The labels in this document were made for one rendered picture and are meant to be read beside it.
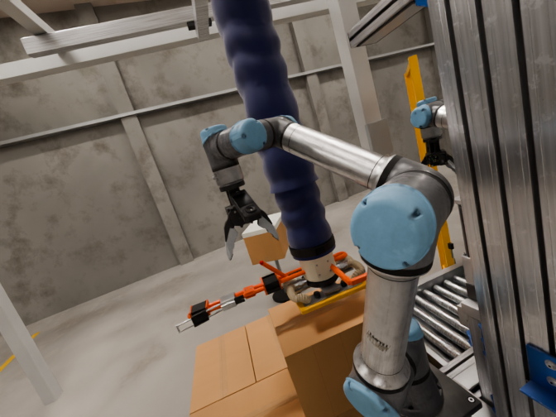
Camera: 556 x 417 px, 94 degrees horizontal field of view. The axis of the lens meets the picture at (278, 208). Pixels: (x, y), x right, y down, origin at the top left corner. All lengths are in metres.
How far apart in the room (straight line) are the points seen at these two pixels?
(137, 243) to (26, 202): 2.14
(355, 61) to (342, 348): 2.15
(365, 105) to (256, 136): 1.99
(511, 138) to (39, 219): 7.01
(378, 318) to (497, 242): 0.27
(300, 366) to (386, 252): 0.97
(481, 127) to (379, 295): 0.34
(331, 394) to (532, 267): 1.06
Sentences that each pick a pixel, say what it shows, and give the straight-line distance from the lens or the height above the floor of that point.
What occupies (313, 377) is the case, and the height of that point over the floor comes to 0.79.
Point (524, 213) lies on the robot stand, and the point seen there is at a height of 1.55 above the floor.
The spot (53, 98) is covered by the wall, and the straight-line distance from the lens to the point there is 7.04.
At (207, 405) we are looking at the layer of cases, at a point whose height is 0.54.
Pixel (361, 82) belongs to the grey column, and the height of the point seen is 2.12.
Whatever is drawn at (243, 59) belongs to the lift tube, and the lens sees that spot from 1.17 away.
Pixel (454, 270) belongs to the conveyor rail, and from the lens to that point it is 2.34.
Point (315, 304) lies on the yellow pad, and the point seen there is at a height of 1.07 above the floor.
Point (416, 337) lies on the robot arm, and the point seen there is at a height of 1.25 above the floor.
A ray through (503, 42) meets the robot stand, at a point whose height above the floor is 1.81.
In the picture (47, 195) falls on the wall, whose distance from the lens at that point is 6.94.
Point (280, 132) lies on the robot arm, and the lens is 0.68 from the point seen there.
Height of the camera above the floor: 1.76
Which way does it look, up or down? 11 degrees down
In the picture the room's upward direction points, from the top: 18 degrees counter-clockwise
